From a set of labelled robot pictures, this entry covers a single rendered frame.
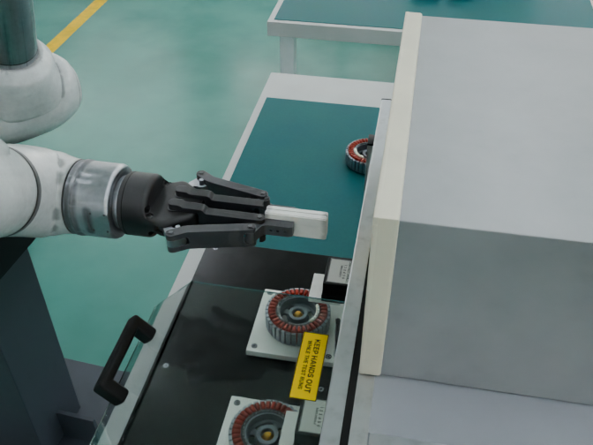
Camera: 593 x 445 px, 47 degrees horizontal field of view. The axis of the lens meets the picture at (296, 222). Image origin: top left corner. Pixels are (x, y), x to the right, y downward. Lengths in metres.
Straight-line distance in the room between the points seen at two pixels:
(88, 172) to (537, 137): 0.48
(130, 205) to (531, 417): 0.47
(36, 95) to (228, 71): 2.36
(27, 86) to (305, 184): 0.62
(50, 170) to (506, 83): 0.51
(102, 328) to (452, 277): 1.82
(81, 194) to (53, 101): 0.68
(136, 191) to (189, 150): 2.30
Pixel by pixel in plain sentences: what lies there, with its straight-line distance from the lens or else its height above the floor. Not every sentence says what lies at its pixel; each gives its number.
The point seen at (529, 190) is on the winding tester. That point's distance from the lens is 0.63.
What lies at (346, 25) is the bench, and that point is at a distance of 2.35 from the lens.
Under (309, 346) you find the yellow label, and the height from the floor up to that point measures 1.07.
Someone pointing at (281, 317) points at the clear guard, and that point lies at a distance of 0.83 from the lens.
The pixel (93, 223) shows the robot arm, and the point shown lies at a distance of 0.81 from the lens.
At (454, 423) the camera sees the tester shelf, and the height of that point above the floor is 1.11.
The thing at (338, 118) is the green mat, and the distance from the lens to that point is 1.81.
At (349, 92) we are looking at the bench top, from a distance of 1.94.
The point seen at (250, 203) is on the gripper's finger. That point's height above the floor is 1.19.
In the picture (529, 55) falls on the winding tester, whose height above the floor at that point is 1.32.
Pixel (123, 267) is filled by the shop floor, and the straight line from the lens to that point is 2.53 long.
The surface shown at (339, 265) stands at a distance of 1.11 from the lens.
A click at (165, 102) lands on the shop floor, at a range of 3.46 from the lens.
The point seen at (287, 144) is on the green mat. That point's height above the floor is 0.75.
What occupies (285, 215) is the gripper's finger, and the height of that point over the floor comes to 1.20.
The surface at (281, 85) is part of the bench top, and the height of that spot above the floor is 0.75.
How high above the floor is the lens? 1.67
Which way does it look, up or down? 39 degrees down
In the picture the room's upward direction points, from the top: straight up
